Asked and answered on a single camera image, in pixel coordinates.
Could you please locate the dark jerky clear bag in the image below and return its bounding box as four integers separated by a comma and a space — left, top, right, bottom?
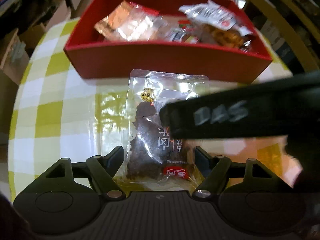
118, 69, 209, 191

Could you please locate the waffle cookies clear bag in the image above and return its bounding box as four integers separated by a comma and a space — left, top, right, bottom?
201, 24, 252, 52

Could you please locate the white silver snack packet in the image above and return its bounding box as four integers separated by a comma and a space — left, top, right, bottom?
179, 0, 254, 36

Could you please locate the Kaprons wafer packet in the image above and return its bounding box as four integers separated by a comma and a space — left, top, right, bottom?
165, 28, 199, 44

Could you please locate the brown gold biscuit packet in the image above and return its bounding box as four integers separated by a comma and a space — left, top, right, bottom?
94, 0, 161, 42

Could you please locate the red green snack packet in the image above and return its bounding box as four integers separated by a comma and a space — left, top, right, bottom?
178, 20, 195, 31

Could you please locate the bread bun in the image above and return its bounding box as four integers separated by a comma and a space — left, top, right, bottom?
118, 12, 168, 41

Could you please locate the green checkered tablecloth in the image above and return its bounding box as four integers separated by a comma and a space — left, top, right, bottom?
8, 18, 301, 201

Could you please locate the wooden shelf unit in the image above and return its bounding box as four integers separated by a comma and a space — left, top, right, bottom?
245, 0, 319, 75

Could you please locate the red cardboard box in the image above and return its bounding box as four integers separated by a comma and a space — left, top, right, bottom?
64, 0, 272, 83

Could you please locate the open cardboard box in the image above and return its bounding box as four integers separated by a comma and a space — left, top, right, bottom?
20, 0, 71, 53

